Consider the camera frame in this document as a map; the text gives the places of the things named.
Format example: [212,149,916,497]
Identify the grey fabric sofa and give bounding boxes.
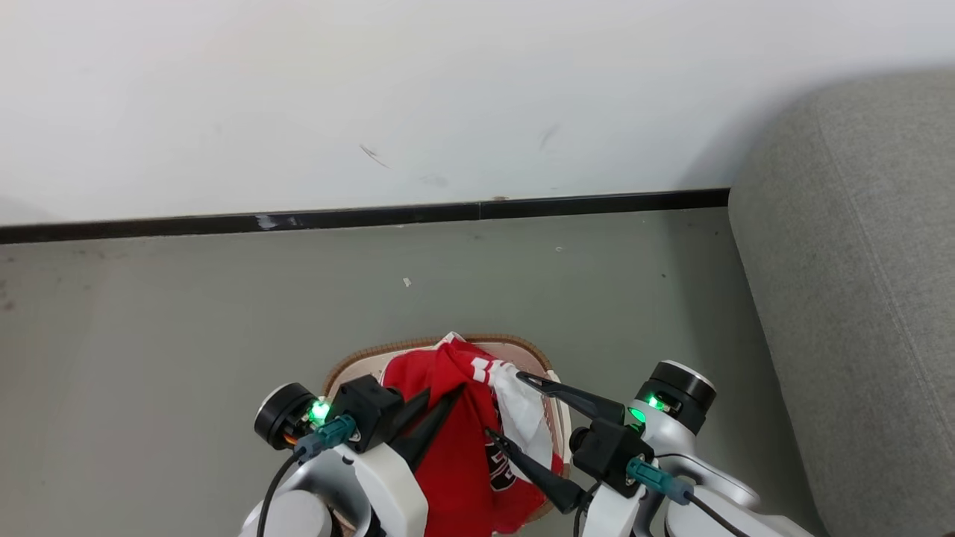
[727,69,955,537]

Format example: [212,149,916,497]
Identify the red jersey with white panel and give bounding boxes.
[381,332,566,537]

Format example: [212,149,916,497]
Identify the teal right cable connector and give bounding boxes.
[625,456,695,506]

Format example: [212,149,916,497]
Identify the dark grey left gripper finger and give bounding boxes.
[389,383,466,471]
[485,428,589,515]
[384,388,432,442]

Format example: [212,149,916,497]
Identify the teal cable connector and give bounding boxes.
[293,415,357,459]
[625,456,695,506]

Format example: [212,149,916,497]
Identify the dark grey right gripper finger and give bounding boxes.
[515,371,627,427]

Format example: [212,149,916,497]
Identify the black skirting board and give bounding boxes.
[0,188,730,245]

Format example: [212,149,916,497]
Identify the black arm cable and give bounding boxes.
[256,451,299,537]
[686,492,754,537]

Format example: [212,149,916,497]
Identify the cream perforated basket, brown rim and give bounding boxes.
[322,333,574,534]

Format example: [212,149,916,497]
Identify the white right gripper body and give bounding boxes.
[582,360,762,537]

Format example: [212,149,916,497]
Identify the thin black right gripper cable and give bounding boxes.
[572,481,602,537]

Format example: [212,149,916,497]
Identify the teal left cable connector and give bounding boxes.
[293,415,357,459]

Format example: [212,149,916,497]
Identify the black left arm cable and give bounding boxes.
[256,451,299,537]

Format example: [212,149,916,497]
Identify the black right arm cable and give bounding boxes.
[686,492,754,537]

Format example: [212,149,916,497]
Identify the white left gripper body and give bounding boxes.
[254,382,430,537]

